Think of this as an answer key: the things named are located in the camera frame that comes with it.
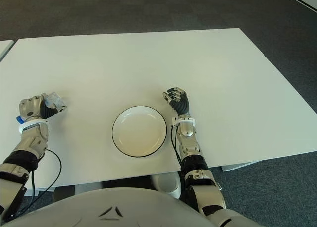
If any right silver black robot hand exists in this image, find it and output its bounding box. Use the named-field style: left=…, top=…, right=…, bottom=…
left=162, top=87, right=191, bottom=116

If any clear bottle with blue cap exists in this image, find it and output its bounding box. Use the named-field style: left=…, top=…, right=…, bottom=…
left=16, top=91, right=68, bottom=125

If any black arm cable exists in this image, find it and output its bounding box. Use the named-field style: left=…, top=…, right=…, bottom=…
left=170, top=124, right=184, bottom=169
left=14, top=149, right=62, bottom=213

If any white neighbouring table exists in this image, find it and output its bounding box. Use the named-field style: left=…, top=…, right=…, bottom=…
left=0, top=39, right=14, bottom=61

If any grey robot torso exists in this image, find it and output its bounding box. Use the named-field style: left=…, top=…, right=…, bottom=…
left=2, top=187, right=218, bottom=227

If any white plate with black rim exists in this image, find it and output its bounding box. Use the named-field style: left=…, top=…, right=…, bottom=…
left=111, top=105, right=168, bottom=158

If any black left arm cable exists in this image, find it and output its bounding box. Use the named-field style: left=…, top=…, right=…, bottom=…
left=14, top=149, right=62, bottom=213

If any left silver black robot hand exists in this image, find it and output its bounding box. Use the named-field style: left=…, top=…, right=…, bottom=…
left=19, top=93, right=68, bottom=121

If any white round bin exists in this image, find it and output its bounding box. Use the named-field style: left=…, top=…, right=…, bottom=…
left=151, top=173, right=183, bottom=199

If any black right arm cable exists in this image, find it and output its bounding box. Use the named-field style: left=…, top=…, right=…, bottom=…
left=170, top=124, right=184, bottom=169

